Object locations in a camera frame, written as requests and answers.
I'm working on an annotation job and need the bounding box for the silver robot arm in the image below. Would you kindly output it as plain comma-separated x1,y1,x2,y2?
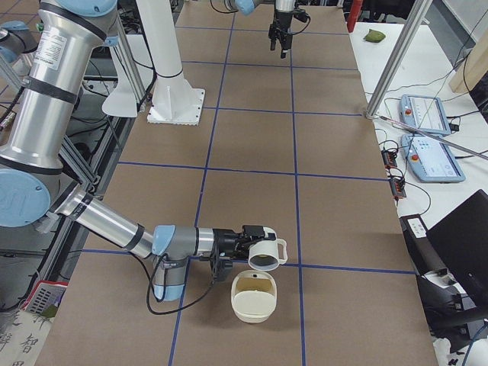
210,0,311,59
1,1,276,301

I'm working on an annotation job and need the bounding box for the blue teach pendant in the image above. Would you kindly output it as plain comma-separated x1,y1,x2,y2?
399,94,451,136
401,134,466,183

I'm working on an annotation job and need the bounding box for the green bean bag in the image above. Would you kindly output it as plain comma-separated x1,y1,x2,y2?
363,29,386,43

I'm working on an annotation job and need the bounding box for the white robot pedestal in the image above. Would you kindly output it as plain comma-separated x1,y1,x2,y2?
135,0,191,111

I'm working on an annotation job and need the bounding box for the white plastic basket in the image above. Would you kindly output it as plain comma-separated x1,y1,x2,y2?
21,281,68,314

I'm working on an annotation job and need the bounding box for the aluminium frame post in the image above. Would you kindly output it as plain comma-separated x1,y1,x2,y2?
364,0,432,120

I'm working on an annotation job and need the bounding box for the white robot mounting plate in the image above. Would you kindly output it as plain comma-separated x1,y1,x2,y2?
147,86,205,126

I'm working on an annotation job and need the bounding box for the black box with label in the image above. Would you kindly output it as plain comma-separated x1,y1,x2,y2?
399,214,446,275

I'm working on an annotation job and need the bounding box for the brown paper table mat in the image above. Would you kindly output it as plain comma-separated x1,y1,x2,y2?
37,2,437,365

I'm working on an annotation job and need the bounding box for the thin metal rod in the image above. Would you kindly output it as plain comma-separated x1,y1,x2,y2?
377,115,488,160

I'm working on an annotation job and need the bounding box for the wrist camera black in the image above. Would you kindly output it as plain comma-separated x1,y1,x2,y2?
294,8,310,23
210,254,233,282

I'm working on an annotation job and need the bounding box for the red cylinder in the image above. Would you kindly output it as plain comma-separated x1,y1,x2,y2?
347,0,363,33

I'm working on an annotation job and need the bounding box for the white HOME mug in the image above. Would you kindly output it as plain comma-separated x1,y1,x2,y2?
248,226,288,271

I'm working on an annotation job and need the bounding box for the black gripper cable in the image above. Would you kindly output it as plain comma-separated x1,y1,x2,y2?
144,253,220,316

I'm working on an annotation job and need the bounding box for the upper blue teach pendant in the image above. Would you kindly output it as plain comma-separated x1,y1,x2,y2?
399,94,451,136

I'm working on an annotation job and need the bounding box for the cream plastic bin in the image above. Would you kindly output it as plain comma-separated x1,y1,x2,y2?
230,270,278,323

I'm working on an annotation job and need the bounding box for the wooden plank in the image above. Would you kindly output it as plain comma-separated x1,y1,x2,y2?
449,31,487,93

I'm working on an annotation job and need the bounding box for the lower blue teach pendant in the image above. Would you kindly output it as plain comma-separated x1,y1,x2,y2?
401,134,466,183

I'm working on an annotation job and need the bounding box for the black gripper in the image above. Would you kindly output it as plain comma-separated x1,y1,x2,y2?
268,9,301,59
211,225,266,262

